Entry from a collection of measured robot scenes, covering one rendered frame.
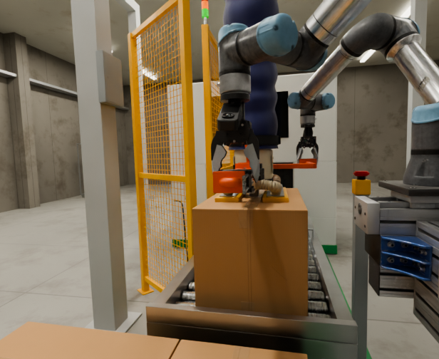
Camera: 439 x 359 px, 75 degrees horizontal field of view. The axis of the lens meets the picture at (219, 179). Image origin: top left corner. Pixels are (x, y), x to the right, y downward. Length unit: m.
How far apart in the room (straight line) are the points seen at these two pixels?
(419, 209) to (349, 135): 10.13
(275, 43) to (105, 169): 1.48
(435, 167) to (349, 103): 10.23
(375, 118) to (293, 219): 10.39
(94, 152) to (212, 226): 1.12
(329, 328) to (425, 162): 0.56
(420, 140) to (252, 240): 0.58
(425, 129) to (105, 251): 1.76
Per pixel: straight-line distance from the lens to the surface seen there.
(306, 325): 1.05
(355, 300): 1.66
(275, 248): 1.02
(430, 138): 0.97
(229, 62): 0.70
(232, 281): 1.08
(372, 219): 0.91
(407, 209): 0.94
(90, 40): 2.05
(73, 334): 1.21
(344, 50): 1.22
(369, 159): 11.20
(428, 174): 0.96
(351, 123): 11.08
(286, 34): 0.63
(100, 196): 1.94
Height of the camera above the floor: 1.14
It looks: 5 degrees down
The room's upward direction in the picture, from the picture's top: 2 degrees counter-clockwise
